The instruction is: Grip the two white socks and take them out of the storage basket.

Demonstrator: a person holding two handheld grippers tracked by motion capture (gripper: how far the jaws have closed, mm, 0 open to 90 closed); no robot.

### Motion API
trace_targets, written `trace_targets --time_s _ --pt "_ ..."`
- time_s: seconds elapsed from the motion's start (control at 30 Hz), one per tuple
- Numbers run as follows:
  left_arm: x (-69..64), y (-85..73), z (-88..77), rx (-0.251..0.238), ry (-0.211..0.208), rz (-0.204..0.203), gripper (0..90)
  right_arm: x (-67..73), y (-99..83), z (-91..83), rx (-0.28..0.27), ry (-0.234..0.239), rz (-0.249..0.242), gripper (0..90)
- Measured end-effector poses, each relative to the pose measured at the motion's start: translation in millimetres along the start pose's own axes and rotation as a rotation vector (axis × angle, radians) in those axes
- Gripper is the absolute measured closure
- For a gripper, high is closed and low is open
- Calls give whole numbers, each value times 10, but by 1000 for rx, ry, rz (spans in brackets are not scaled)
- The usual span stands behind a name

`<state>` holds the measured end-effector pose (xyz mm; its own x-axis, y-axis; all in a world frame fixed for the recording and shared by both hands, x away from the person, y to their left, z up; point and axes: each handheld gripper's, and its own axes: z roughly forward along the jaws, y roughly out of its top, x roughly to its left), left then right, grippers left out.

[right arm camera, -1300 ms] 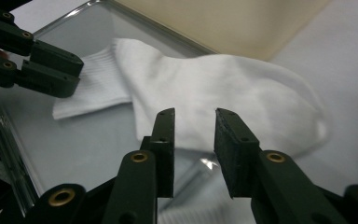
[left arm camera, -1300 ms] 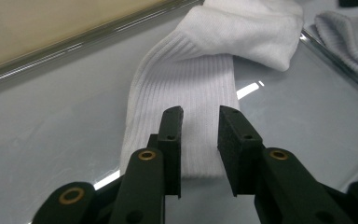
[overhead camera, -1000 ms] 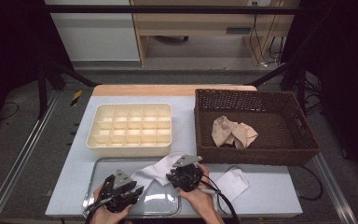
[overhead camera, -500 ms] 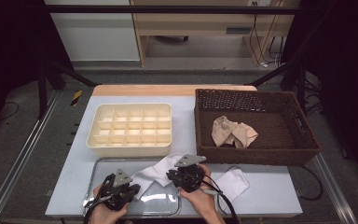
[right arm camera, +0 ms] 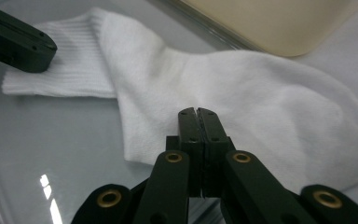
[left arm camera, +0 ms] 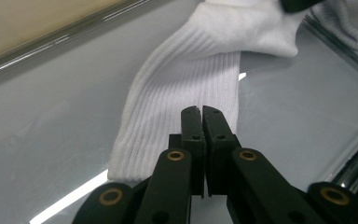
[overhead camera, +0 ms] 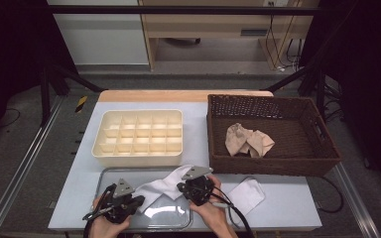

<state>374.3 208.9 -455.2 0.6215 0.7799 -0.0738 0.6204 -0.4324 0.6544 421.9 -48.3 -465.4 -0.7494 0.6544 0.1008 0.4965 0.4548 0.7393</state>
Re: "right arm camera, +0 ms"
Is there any clear plastic box lid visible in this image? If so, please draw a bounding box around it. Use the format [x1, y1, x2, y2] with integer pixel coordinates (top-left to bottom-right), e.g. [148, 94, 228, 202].
[0, 0, 264, 224]

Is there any cream divided storage box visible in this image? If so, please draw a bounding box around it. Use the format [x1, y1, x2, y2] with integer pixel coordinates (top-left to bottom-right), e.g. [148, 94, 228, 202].
[180, 0, 358, 58]

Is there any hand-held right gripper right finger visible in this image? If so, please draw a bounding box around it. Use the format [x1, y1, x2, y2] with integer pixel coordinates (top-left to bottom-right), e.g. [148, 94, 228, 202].
[198, 107, 236, 199]

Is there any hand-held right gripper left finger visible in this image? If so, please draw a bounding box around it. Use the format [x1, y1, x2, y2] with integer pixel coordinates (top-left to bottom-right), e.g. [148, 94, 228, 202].
[166, 106, 205, 199]

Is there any white sock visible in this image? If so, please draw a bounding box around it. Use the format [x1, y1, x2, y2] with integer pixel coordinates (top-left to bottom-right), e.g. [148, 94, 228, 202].
[1, 20, 117, 99]
[89, 7, 358, 195]

